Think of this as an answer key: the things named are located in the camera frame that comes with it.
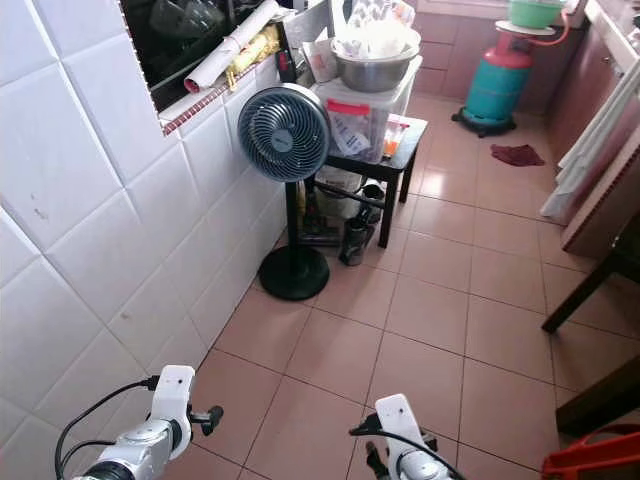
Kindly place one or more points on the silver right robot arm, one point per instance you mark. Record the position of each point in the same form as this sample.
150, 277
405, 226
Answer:
422, 466

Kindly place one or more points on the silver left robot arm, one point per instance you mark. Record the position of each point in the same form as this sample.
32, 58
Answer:
140, 442

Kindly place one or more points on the red plastic basket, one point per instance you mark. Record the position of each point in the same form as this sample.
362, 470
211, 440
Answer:
592, 455

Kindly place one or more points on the black handheld vacuum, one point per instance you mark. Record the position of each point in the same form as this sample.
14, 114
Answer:
355, 238

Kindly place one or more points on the dark wooden stool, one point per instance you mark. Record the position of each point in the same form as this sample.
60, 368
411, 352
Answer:
602, 395

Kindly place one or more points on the small black side table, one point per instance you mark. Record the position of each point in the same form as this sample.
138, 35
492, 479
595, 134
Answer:
403, 165

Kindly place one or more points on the orange bottle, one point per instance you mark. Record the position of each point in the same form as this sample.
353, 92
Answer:
391, 140

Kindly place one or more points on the clear plastic storage box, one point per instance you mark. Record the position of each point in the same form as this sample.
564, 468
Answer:
363, 125

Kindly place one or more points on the dark wooden table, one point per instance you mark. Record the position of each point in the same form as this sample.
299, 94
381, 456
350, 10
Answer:
605, 215

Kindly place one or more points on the dark red floor cloth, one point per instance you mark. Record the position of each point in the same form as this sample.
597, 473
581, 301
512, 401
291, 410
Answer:
517, 155

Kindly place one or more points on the white rolled paper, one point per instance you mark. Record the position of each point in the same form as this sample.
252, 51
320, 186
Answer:
232, 48

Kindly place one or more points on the yellow packet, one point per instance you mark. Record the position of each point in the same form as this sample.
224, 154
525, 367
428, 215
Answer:
257, 50

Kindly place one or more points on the white hanging towel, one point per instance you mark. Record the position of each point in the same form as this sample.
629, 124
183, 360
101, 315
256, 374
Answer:
585, 150

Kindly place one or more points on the large steel bowl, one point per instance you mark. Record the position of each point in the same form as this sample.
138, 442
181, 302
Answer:
374, 72

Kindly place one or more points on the teal gas cylinder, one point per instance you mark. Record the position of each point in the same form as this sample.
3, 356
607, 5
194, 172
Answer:
497, 82

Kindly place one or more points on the white plastic bags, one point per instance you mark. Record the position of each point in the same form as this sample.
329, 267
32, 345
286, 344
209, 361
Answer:
375, 35

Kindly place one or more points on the brown kitchen cabinet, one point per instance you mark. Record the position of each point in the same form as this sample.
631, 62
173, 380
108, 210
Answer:
585, 80

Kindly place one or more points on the white plate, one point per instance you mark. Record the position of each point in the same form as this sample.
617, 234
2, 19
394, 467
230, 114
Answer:
520, 29

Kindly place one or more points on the green plastic bowl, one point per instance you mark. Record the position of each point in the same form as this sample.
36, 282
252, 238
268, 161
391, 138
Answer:
535, 12

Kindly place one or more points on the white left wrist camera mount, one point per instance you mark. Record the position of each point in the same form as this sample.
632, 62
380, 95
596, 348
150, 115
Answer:
173, 390

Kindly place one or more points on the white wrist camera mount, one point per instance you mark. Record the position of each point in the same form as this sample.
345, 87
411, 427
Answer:
173, 390
400, 418

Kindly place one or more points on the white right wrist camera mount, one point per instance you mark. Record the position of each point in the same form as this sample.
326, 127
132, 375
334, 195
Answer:
400, 418

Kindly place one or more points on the black pedestal fan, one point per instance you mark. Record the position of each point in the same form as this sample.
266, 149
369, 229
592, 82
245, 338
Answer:
283, 133

